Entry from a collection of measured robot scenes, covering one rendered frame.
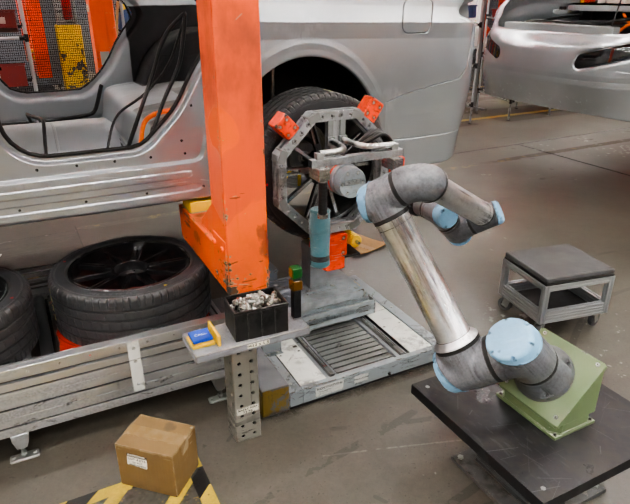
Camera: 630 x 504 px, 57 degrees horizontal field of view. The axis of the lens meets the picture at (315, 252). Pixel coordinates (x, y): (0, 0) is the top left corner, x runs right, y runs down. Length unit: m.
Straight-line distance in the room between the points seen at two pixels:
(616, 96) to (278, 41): 2.65
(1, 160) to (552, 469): 2.14
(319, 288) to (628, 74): 2.64
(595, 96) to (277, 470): 3.37
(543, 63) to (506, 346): 3.19
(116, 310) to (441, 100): 1.85
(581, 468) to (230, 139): 1.48
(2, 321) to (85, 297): 0.29
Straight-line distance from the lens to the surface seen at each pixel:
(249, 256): 2.17
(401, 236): 1.79
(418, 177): 1.75
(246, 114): 2.02
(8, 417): 2.38
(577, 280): 3.06
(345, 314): 2.87
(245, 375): 2.18
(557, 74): 4.67
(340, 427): 2.40
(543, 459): 1.95
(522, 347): 1.82
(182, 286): 2.39
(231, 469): 2.25
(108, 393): 2.38
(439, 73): 3.07
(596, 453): 2.03
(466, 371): 1.90
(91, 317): 2.41
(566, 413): 2.00
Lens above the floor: 1.56
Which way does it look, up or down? 24 degrees down
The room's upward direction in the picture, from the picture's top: straight up
